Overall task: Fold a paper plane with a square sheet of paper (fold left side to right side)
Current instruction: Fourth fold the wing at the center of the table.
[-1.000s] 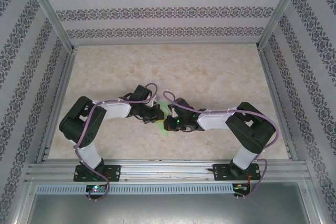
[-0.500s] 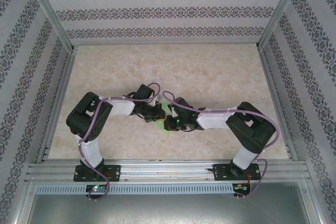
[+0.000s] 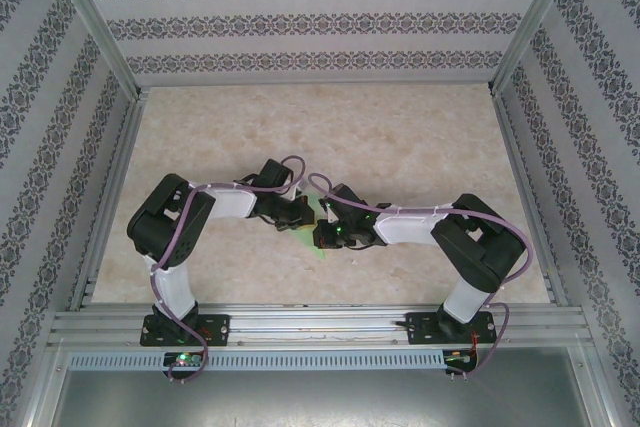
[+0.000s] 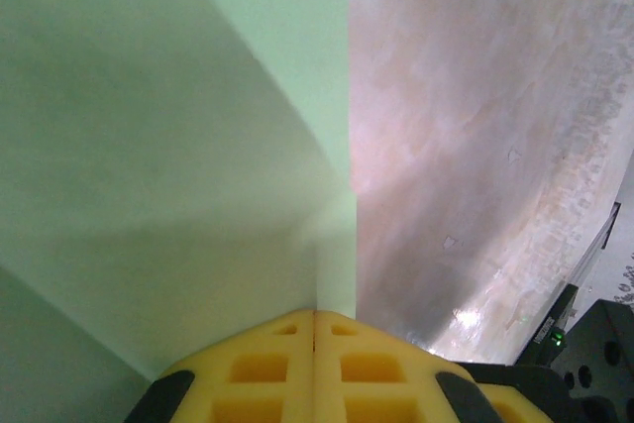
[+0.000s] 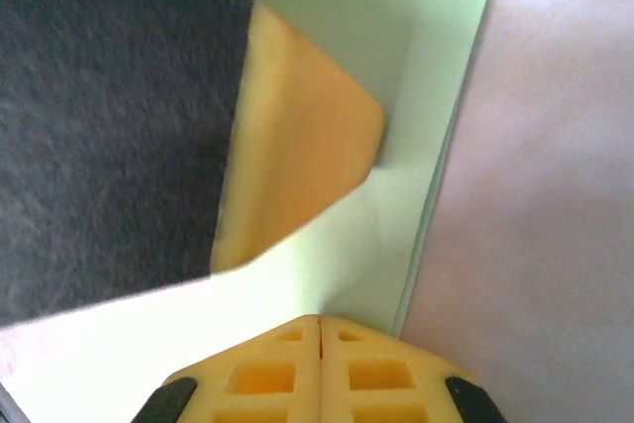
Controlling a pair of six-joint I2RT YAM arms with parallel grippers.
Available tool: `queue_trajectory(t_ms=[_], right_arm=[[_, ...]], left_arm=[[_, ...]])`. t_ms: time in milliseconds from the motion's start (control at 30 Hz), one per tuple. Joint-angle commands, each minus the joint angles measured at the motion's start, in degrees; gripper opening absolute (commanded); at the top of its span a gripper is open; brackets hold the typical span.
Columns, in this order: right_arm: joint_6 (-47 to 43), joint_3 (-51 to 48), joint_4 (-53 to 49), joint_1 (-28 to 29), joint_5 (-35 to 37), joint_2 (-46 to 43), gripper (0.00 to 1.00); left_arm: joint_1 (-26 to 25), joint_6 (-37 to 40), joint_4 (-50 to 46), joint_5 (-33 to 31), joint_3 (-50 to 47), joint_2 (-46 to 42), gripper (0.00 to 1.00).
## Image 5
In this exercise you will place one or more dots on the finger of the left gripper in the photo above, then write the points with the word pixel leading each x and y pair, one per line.
pixel 148 121

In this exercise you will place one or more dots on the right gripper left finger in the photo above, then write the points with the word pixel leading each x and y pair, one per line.
pixel 257 378

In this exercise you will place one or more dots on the light green paper sheet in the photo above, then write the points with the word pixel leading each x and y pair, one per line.
pixel 356 244

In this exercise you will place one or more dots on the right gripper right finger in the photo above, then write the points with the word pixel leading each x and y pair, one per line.
pixel 381 378

